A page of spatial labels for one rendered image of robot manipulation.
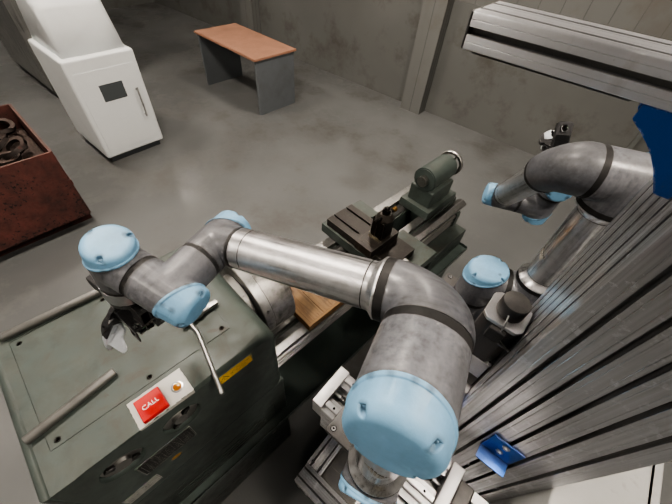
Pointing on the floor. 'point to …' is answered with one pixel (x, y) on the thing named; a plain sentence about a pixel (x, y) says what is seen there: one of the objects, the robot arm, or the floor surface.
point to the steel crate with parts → (32, 187)
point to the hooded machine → (92, 74)
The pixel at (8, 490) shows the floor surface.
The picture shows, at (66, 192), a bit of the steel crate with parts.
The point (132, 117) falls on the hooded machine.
